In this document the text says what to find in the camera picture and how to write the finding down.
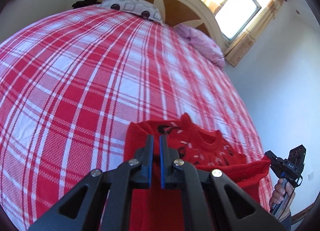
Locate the red embroidered knit sweater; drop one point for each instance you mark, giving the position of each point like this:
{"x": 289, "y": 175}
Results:
{"x": 161, "y": 209}

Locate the red white plaid bedspread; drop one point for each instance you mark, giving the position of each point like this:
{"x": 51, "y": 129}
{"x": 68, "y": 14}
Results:
{"x": 81, "y": 89}

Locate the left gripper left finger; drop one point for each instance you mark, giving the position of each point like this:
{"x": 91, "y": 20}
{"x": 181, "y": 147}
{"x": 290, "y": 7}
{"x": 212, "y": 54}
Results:
{"x": 101, "y": 200}

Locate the white wall switch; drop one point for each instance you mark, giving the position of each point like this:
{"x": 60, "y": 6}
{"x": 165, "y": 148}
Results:
{"x": 310, "y": 176}

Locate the grey patterned pillow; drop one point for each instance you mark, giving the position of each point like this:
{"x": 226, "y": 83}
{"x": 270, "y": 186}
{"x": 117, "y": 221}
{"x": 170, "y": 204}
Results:
{"x": 141, "y": 8}

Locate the pink pillow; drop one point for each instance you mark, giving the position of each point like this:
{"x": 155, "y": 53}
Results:
{"x": 202, "y": 43}

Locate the cream wooden headboard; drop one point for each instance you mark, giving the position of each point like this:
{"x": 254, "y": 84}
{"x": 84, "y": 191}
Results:
{"x": 193, "y": 13}

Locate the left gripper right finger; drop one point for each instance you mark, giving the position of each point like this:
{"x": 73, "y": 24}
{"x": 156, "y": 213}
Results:
{"x": 211, "y": 200}

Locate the person's right hand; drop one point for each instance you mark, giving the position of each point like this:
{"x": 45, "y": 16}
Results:
{"x": 282, "y": 193}

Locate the yellow curtain centre right panel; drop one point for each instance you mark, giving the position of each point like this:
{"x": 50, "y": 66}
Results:
{"x": 240, "y": 46}

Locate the black cloth beside bed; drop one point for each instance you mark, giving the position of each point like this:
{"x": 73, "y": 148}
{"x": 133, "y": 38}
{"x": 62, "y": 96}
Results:
{"x": 85, "y": 3}

